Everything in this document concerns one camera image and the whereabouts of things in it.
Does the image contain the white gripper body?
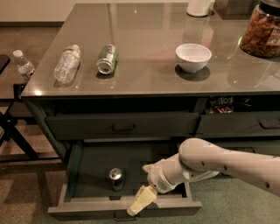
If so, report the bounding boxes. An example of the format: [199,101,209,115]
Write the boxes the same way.
[147,159,179,193]

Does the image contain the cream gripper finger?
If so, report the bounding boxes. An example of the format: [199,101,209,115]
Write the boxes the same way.
[142,164,154,173]
[127,185,158,216]

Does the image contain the redbull can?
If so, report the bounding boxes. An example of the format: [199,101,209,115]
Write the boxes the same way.
[109,168,123,191]

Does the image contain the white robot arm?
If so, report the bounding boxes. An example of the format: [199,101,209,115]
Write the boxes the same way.
[127,138,280,216]

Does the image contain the top left drawer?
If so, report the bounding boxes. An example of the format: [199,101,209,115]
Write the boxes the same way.
[45,111,199,140]

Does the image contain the open middle drawer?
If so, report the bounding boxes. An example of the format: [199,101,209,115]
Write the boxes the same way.
[48,141,201,221]

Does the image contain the snack bags in drawer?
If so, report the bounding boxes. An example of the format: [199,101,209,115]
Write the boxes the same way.
[209,96,234,114]

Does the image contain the top right drawer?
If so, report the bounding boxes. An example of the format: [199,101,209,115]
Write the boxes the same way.
[195,111,280,138]

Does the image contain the middle right drawer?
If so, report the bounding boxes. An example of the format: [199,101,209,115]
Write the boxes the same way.
[216,140,280,157]

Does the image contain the green soda can lying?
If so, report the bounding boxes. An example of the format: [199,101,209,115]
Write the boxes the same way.
[96,45,118,74]

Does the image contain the white bowl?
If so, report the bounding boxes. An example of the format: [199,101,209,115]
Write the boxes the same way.
[175,44,212,73]

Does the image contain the clear plastic water bottle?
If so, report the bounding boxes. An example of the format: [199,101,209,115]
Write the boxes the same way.
[53,45,81,84]

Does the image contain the black side table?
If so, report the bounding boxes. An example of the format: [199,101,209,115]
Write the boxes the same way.
[0,54,60,163]

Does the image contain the small clear bottle white cap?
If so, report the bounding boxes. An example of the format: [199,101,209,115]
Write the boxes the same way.
[13,50,35,82]

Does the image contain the white paper towel roll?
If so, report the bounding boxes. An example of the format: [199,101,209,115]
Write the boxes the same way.
[186,0,211,17]

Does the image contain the snack jar with black lid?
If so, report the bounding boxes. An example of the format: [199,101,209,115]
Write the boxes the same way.
[240,0,280,58]

